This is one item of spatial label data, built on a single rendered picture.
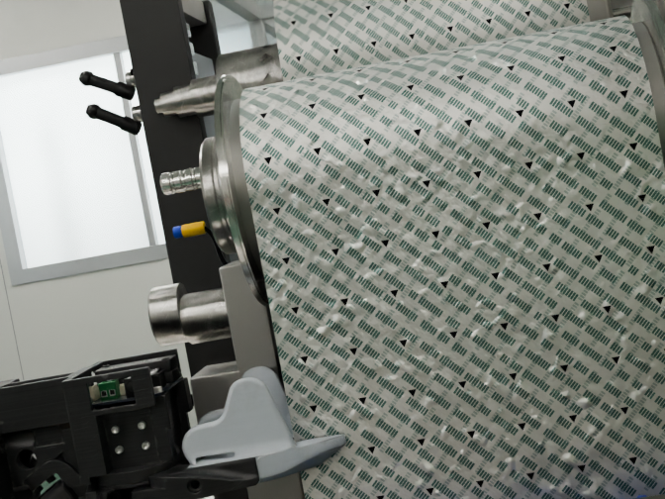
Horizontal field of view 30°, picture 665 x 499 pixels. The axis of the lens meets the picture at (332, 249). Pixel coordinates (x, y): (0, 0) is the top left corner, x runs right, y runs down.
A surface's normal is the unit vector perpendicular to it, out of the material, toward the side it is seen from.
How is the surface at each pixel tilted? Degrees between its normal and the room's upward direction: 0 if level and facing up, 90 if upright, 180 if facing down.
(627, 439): 90
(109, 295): 90
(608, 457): 90
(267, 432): 90
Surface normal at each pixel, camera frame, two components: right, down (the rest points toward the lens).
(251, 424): -0.07, 0.07
